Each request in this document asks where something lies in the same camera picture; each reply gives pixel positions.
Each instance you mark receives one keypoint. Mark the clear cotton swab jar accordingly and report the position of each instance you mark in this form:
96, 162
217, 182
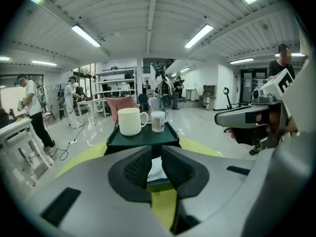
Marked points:
158, 122

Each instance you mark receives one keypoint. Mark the dark green drawer box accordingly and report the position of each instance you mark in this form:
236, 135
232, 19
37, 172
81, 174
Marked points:
143, 139

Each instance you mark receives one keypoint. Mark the grey desk with hutch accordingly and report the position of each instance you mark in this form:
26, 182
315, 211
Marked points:
207, 97

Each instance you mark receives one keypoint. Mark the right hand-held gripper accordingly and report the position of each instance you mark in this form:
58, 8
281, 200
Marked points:
269, 97

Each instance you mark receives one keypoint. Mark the blue and white packet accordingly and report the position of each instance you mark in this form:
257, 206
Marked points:
156, 168

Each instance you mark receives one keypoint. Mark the small white table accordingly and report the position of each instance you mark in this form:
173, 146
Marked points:
91, 105

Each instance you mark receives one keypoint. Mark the black folding chair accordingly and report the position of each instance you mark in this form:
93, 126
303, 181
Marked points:
50, 113

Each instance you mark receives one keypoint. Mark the white rectangular table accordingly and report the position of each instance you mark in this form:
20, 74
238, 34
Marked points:
14, 132

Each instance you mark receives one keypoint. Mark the white power strip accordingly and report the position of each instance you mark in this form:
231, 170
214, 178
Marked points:
73, 142

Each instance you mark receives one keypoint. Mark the cream ceramic mug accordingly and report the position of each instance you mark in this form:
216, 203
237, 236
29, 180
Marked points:
129, 122

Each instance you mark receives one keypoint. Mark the white metal shelving rack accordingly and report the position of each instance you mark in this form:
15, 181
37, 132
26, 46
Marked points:
116, 81

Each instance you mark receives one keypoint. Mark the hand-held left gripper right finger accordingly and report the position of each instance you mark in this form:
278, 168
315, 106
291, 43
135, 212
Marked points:
234, 201

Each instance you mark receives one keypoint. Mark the black kick scooter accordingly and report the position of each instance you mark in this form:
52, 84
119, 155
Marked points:
228, 100

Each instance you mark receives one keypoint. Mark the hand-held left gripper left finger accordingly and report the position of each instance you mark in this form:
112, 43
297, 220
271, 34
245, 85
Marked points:
98, 206

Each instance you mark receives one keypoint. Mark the round table with green cloth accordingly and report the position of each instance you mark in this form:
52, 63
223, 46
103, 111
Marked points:
74, 162

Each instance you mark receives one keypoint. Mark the dark blue chair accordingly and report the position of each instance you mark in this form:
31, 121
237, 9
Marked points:
143, 100

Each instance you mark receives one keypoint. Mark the white waste bin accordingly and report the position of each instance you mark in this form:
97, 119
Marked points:
190, 94

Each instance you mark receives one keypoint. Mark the black double door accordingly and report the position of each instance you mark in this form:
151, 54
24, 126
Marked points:
251, 85

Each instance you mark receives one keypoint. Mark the person's right hand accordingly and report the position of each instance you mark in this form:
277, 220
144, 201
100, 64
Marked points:
275, 121

